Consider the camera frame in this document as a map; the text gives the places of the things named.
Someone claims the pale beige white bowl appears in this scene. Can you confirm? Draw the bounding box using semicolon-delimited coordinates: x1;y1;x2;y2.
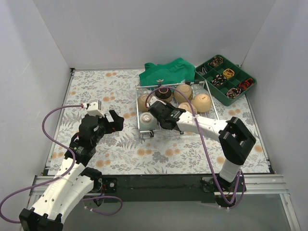
178;102;197;114

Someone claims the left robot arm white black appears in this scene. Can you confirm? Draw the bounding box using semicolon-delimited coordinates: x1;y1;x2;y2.
19;110;124;231

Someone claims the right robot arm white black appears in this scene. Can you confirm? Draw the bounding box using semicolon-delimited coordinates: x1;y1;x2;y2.
147;100;256;191

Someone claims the mint green dotted bowl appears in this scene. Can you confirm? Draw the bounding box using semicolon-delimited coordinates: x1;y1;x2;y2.
139;112;157;131

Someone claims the dark brown patterned bowl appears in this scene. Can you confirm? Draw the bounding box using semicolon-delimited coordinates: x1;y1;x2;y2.
154;87;173;103

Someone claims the floral patterned table mat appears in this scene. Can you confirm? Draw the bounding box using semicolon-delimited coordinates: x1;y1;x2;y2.
47;68;271;175

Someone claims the beige bowl left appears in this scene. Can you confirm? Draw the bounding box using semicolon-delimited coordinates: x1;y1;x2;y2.
137;94;148;113

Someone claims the beige bowl back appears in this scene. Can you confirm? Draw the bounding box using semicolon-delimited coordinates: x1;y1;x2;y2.
174;84;193;103

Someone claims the beige bowl right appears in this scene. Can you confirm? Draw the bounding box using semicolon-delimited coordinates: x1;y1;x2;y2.
191;93;211;113

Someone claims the green cloth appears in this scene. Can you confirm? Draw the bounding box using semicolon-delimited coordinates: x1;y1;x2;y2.
139;58;195;87

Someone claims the green divided organizer tray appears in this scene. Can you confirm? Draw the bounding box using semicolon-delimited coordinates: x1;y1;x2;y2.
195;54;257;106

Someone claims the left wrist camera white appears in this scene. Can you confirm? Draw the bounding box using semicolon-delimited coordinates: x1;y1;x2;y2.
82;100;103;117

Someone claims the metal wire dish rack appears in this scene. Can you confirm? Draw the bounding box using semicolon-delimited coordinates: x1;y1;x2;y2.
136;80;219;141

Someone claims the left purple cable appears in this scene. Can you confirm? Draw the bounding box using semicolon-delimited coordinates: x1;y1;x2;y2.
0;103;123;224

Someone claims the purple cable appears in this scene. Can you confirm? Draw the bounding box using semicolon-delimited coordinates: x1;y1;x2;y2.
145;88;246;205
0;103;123;224

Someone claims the black floral hair tie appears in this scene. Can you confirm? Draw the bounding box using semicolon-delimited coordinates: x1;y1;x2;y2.
210;74;227;87

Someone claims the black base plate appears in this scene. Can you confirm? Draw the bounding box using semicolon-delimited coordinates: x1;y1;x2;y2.
98;174;222;203

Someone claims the black gold hair tie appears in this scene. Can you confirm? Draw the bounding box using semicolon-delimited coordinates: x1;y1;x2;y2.
208;56;224;67

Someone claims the yellow hair tie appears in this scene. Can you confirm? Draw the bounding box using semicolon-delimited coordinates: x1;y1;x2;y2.
222;68;236;79

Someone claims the orange black hair tie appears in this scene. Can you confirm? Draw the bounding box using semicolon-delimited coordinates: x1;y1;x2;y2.
238;78;254;91

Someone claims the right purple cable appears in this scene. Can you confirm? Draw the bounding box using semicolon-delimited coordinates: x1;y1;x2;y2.
145;88;246;205

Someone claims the aluminium front rail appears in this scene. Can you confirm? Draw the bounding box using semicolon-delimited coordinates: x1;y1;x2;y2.
29;174;289;196

